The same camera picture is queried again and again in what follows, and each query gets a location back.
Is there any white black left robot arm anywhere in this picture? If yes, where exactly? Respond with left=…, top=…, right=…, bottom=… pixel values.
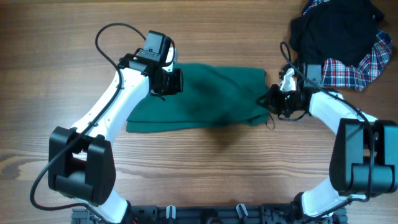
left=47, top=30, right=183, bottom=223

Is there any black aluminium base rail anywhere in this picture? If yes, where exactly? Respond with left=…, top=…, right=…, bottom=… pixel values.
left=71, top=203, right=348, bottom=224

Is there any dark navy garment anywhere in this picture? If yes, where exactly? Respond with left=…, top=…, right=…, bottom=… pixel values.
left=289, top=0, right=385, bottom=67

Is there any red blue plaid shirt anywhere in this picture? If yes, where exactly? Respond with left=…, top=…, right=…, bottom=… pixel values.
left=302, top=1, right=392, bottom=91

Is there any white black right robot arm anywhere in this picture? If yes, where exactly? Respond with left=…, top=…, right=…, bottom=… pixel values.
left=257, top=64, right=397, bottom=223

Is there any green cloth drawstring bag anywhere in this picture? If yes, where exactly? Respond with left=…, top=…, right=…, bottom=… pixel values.
left=126, top=63, right=270, bottom=133

